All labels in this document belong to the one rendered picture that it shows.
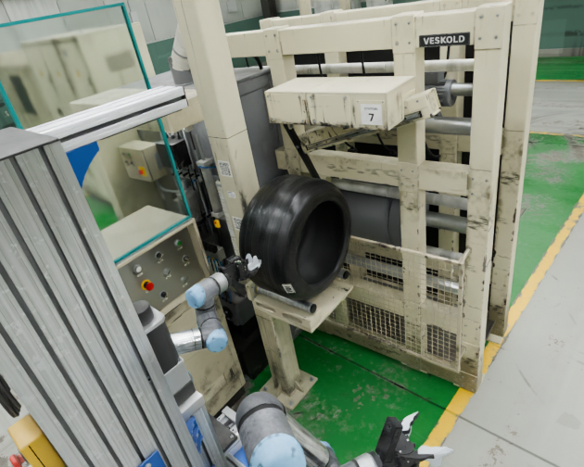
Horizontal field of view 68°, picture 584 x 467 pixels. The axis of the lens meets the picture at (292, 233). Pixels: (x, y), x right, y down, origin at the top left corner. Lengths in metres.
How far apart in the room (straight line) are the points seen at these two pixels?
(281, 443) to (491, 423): 1.86
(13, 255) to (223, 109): 1.23
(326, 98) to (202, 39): 0.53
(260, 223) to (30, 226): 1.11
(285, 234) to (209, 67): 0.72
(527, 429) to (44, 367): 2.36
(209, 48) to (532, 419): 2.41
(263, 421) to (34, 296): 0.54
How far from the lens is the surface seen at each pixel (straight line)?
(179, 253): 2.24
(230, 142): 1.93
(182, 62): 2.46
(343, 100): 1.81
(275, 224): 1.75
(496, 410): 2.81
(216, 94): 1.88
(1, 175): 0.82
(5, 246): 0.85
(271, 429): 1.04
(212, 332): 1.54
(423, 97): 1.81
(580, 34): 10.72
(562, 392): 2.97
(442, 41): 1.93
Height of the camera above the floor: 2.19
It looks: 30 degrees down
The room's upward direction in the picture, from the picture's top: 11 degrees counter-clockwise
